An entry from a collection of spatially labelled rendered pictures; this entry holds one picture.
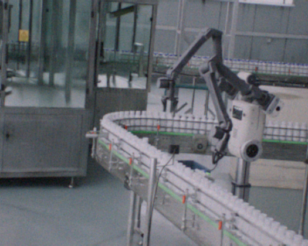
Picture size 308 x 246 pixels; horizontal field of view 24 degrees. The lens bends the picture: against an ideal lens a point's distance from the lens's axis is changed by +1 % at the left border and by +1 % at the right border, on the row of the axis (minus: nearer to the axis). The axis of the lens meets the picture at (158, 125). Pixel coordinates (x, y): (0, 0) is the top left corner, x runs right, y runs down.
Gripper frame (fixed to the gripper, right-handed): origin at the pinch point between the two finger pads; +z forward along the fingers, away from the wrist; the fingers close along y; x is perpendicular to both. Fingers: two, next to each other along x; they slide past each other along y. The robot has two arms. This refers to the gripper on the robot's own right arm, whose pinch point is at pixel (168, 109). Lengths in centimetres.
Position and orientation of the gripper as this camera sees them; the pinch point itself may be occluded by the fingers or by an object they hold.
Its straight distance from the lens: 485.9
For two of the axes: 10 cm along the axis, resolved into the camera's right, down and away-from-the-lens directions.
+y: -9.2, -0.3, -3.9
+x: 3.7, 1.9, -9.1
